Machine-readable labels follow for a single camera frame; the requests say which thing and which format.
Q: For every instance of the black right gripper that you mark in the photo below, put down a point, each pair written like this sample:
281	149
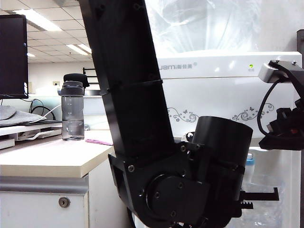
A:
289	118

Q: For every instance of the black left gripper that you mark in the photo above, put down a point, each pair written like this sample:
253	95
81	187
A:
222	147

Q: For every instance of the clear plastic mug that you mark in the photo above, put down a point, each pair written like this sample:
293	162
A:
263	213

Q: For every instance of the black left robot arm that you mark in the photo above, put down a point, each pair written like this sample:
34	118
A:
128	71

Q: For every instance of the white water dispenser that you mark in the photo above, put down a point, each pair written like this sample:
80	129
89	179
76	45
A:
213	95

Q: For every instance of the plastic-wrapped water jug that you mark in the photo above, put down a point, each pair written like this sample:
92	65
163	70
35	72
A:
202	28

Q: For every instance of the frosted glass desk partition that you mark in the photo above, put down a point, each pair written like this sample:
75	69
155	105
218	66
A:
95	121

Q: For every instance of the grey transparent water bottle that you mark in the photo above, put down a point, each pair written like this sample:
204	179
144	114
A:
71	114

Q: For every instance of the pink paper packet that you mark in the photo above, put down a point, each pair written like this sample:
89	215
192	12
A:
99	141

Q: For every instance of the silver metal partition clamp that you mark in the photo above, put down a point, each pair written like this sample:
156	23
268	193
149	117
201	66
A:
87	127

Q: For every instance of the black chair headrest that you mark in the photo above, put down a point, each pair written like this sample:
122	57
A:
76	78

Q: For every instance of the white drawer cabinet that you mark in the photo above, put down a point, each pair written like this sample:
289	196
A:
35	211

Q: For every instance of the fluorescent ceiling light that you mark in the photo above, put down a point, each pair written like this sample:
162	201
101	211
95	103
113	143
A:
85	48
35	20
30	55
74	50

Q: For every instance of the black laptop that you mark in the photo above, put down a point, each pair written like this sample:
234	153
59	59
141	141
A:
35	122

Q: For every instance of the grey felt sleeve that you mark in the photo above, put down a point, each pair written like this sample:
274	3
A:
19	117

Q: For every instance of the white monitor riser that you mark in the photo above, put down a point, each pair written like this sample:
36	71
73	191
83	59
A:
9	131

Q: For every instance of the ceiling air vent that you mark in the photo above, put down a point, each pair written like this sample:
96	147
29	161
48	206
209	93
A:
66	2

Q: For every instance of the black computer monitor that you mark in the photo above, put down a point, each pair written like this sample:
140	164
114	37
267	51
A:
12	57

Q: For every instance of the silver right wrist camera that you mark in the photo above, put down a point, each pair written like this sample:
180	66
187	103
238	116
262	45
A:
268	72

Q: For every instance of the black wall rack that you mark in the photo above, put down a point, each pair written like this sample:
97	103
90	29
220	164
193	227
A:
90	76

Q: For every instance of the white wall socket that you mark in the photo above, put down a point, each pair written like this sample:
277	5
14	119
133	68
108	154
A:
56	83

